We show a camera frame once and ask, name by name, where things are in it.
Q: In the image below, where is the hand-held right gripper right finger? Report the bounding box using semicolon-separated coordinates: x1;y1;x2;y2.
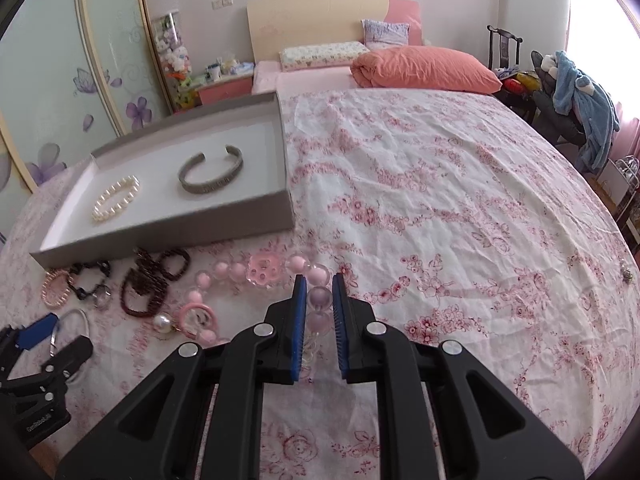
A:
331;273;586;480

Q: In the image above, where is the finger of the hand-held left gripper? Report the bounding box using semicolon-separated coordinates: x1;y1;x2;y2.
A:
0;312;61;386
30;336;94;393

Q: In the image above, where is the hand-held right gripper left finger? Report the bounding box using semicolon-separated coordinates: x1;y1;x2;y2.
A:
55;274;308;480

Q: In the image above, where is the thin silver bangle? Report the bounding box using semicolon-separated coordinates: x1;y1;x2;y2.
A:
50;308;91;361

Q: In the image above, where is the pink small bead bracelet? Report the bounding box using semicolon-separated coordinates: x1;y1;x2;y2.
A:
41;269;76;308

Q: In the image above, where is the pink large bead bracelet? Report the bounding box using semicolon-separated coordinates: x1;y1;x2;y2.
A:
192;252;335;366

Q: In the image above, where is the dark red beaded bracelet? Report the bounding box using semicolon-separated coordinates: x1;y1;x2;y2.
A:
135;247;192;282
121;265;171;318

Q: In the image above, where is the black bead bracelet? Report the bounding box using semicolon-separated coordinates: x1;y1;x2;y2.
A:
67;260;112;301

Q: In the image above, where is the pink ring bracelet with pearl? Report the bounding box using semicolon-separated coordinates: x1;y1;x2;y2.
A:
152;301;219;346

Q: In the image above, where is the white pearl bracelet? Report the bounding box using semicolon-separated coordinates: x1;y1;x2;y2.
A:
91;175;141;223

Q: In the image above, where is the grey jewelry tray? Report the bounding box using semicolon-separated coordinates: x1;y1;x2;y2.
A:
29;91;296;267

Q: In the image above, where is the grey metal cuff bangle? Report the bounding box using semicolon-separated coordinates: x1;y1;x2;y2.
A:
178;145;245;196

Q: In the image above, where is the pink and cream nightstand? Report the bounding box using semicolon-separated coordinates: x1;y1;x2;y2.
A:
196;72;256;107

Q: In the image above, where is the flower print sliding wardrobe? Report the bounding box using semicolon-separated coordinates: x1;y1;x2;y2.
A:
0;0;171;241

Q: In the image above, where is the folded salmon quilt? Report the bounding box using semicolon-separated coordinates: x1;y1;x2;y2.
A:
349;45;502;96

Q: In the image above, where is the floral print pillow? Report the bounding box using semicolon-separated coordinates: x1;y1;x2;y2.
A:
279;40;370;72

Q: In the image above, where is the small purple cushion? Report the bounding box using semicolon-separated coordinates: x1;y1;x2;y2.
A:
361;19;411;51

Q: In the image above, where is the grey chair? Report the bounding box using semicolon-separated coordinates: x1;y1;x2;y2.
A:
530;50;596;146

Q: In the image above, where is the red yellow plush toy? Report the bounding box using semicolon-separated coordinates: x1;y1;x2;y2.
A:
500;67;543;96

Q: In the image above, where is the clear tube of plush toys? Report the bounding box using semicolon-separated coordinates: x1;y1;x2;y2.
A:
150;10;196;111

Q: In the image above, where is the cardboard box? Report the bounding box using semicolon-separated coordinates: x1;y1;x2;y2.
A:
596;159;630;206

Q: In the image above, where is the cream and pink headboard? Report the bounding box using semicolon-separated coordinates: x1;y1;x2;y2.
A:
247;0;426;63

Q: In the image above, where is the dark wooden chair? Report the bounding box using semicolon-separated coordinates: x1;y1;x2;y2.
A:
487;25;536;121

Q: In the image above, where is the blue plush robe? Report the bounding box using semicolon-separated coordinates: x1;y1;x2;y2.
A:
552;51;621;176

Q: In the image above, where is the pink curtain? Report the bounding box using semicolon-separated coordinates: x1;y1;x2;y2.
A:
615;100;640;161

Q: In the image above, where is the white wire rack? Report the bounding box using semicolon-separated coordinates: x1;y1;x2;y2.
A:
616;156;640;241

